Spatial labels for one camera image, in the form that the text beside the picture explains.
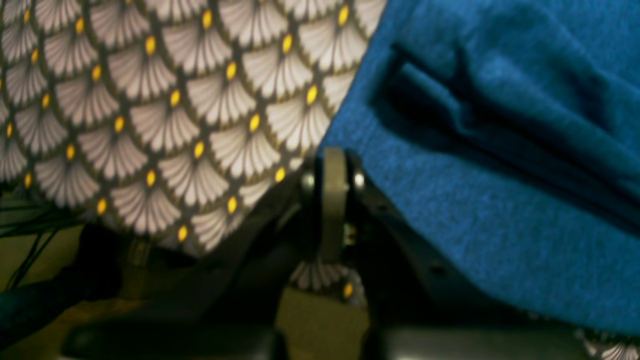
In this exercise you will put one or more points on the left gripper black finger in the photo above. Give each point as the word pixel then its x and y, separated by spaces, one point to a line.
pixel 225 308

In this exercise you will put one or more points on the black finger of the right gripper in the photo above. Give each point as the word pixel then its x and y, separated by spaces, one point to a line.
pixel 421 307

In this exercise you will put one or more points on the blue T-shirt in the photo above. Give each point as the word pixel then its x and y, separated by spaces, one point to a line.
pixel 507 134

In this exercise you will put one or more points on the fan-patterned table cloth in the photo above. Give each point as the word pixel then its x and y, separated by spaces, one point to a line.
pixel 171 119

